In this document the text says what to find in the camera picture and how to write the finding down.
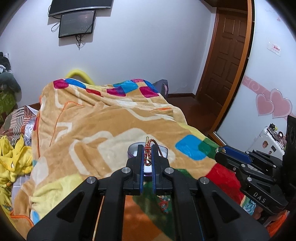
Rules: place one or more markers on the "red knotted charm tassel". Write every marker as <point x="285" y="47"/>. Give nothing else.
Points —
<point x="164" y="202"/>

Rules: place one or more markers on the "colourful patchwork fleece blanket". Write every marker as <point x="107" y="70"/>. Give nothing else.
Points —
<point x="83" y="130"/>

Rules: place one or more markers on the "yellow foam tube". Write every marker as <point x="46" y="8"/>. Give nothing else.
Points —
<point x="81" y="74"/>

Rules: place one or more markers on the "white wall notice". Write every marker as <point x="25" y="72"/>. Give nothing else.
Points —
<point x="274" y="48"/>

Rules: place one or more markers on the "pile of dark clothes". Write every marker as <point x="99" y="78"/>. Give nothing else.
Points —
<point x="8" y="81"/>

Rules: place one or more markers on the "dark bag behind bed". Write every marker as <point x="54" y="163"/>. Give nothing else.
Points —
<point x="162" y="87"/>

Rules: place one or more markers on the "brown wooden door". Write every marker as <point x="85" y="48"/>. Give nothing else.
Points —
<point x="226" y="58"/>

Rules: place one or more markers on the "green patterned cloth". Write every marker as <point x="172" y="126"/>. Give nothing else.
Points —
<point x="7" y="104"/>

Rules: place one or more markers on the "pink heart wall stickers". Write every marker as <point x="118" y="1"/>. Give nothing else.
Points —
<point x="269" y="102"/>

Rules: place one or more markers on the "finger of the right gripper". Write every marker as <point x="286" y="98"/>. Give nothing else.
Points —
<point x="237" y="154"/>

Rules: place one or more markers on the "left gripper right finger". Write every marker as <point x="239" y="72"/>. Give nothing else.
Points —
<point x="160" y="184"/>

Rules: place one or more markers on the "wall-mounted black monitor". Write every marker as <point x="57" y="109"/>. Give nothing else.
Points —
<point x="76" y="23"/>

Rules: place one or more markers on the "white appliance with stickers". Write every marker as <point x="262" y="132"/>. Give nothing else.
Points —
<point x="270" y="141"/>

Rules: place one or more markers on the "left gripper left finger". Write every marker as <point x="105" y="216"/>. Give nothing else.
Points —
<point x="134" y="184"/>

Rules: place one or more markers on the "wall-mounted black television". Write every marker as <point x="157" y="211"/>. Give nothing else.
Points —
<point x="58" y="7"/>

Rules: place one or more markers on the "purple heart-shaped tin box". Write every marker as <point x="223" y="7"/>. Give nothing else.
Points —
<point x="132" y="152"/>

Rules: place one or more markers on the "yellow cloth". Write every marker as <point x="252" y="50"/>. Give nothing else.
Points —
<point x="16" y="160"/>

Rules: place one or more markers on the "patterned pillow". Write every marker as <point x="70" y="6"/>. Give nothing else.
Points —
<point x="15" y="123"/>

